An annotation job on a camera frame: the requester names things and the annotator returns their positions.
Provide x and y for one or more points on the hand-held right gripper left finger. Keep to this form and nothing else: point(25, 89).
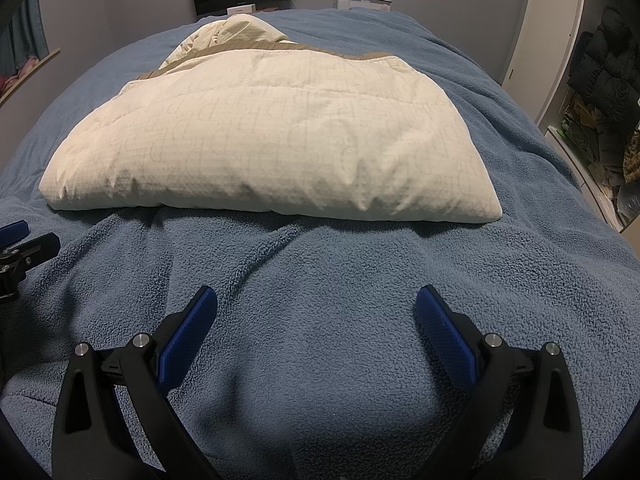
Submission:
point(187, 337)

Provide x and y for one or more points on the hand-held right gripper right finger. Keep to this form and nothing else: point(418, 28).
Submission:
point(447, 337)

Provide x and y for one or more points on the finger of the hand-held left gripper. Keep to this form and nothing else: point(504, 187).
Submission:
point(12, 232)
point(37, 250)

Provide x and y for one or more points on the white hooded jacket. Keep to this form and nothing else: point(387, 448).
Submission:
point(280, 150)

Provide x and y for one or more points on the dark clothes in wardrobe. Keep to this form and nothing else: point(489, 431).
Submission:
point(605, 100)

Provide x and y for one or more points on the blue fleece blanket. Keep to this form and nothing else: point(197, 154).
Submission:
point(320, 300)

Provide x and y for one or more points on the wooden window sill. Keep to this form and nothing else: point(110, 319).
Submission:
point(35, 70)

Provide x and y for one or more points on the blue curtain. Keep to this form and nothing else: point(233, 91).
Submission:
point(30, 25)

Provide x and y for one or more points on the white flat box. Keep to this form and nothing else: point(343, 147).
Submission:
point(241, 9)

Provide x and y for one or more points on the white wardrobe door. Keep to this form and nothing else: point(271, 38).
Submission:
point(545, 35)

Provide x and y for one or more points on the white box under router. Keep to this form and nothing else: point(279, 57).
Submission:
point(365, 6)

